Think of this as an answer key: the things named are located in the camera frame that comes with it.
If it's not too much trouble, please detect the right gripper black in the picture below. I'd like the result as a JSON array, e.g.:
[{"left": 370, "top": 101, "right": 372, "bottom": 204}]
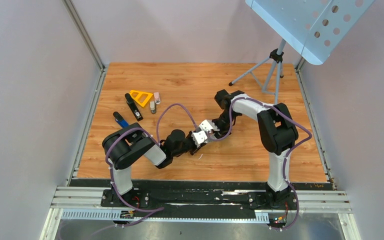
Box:
[{"left": 210, "top": 112, "right": 239, "bottom": 142}]

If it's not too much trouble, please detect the grey white stapler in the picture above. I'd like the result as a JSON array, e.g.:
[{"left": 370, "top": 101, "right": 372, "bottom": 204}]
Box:
[{"left": 149, "top": 101, "right": 157, "bottom": 114}]

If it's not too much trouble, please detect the pink stapler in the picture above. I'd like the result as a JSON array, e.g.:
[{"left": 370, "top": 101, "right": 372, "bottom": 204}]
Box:
[{"left": 153, "top": 92, "right": 161, "bottom": 105}]

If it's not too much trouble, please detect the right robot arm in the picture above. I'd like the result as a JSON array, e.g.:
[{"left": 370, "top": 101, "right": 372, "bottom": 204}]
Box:
[{"left": 209, "top": 89, "right": 299, "bottom": 209}]

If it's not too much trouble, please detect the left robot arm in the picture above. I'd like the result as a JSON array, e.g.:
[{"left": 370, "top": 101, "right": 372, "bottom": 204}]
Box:
[{"left": 101, "top": 123, "right": 208, "bottom": 207}]

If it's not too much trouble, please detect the yellow plastic triangle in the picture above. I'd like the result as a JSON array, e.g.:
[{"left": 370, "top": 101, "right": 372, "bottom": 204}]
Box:
[{"left": 129, "top": 90, "right": 154, "bottom": 108}]

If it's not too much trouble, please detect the light blue music stand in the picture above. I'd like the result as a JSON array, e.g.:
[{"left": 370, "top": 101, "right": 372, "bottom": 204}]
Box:
[{"left": 228, "top": 0, "right": 377, "bottom": 105}]

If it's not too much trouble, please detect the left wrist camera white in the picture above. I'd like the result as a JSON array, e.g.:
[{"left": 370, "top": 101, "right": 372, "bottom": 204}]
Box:
[{"left": 191, "top": 130, "right": 208, "bottom": 147}]

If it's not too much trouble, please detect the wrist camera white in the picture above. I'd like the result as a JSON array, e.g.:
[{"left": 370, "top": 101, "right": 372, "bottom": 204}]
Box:
[
  {"left": 198, "top": 119, "right": 219, "bottom": 132},
  {"left": 191, "top": 130, "right": 208, "bottom": 147}
]

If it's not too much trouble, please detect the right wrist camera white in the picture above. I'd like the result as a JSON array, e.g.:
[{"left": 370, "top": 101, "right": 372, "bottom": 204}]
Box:
[{"left": 198, "top": 119, "right": 219, "bottom": 132}]

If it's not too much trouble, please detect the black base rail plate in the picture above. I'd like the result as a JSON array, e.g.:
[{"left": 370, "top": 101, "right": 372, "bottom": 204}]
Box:
[{"left": 100, "top": 180, "right": 299, "bottom": 220}]

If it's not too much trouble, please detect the aluminium frame post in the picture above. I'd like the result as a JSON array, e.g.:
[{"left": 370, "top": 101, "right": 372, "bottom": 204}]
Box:
[{"left": 62, "top": 0, "right": 106, "bottom": 72}]

